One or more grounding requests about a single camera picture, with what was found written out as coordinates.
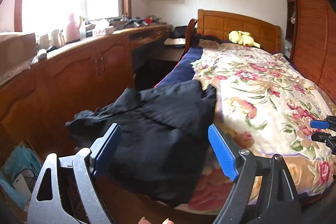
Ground black trench coat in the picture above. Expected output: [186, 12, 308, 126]
[66, 80, 217, 207]

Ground person's left hand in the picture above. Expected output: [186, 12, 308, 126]
[138, 217, 174, 224]

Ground floral bed blanket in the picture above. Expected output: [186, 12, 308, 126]
[191, 39, 335, 202]

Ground wooden desk cabinet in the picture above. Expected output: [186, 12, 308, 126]
[1, 24, 171, 161]

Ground wooden headboard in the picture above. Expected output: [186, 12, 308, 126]
[197, 9, 281, 53]

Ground wooden louvered wardrobe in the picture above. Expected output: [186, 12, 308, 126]
[286, 0, 335, 101]

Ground yellow plush toy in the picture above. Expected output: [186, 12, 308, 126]
[228, 31, 261, 48]

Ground navy bed sheet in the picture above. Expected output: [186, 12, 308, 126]
[155, 47, 203, 88]

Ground cardboard box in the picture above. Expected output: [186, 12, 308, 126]
[0, 32, 37, 76]

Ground dark wooden chair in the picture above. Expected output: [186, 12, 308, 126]
[184, 19, 197, 54]

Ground pink figurine on sill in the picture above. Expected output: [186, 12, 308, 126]
[65, 14, 82, 44]

